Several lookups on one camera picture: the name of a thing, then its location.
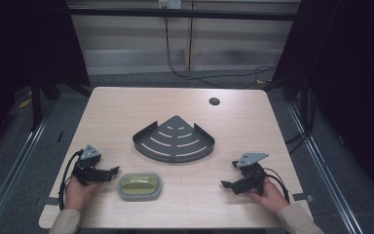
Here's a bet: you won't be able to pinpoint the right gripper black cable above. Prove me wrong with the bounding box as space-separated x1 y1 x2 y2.
262 167 291 204

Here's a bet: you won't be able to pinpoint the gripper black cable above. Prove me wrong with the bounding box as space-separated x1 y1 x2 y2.
262 167 291 204
57 149 85 212

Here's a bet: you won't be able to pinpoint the dark grey corner shelf rack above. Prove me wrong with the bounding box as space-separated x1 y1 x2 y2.
131 114 216 164

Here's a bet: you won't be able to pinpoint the black floor cables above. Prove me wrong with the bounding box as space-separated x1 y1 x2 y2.
283 87 316 156

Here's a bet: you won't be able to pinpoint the black horizontal bar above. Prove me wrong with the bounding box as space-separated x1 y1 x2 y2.
67 7 299 22

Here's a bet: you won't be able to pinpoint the person's left hand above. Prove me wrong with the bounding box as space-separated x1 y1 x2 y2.
64 175 102 213

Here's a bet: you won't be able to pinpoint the aluminium floor rail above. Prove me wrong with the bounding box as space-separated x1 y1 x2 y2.
0 106 56 234
286 102 365 234

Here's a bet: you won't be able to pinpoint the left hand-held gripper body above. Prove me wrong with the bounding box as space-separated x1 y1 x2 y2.
72 144 112 187

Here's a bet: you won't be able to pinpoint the yellow floor tape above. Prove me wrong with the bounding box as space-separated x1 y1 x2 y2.
18 97 33 109

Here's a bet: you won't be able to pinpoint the grey tape strip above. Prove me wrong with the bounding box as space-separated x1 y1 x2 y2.
291 192 315 203
34 196 60 207

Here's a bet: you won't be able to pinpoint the long black wall cable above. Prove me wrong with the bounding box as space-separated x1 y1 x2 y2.
164 16 278 90

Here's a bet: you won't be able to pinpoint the black metal stand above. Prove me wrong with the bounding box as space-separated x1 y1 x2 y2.
29 72 44 133

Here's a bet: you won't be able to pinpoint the person's right hand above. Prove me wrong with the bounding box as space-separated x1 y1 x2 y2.
245 176 290 215

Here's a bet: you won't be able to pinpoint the white wall power outlet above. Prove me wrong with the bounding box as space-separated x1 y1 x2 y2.
157 0 183 10

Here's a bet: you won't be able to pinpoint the yellow soap bar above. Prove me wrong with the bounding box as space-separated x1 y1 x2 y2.
122 176 159 193

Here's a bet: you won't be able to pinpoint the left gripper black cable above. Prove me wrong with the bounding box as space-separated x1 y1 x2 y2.
57 149 85 212

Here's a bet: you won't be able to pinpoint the green soap in dish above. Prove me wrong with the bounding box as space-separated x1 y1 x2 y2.
116 172 164 203

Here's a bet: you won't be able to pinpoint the dark curtain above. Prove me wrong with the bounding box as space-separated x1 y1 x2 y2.
271 0 374 204
0 0 92 160

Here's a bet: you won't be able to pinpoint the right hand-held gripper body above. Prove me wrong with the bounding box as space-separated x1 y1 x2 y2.
232 151 271 197

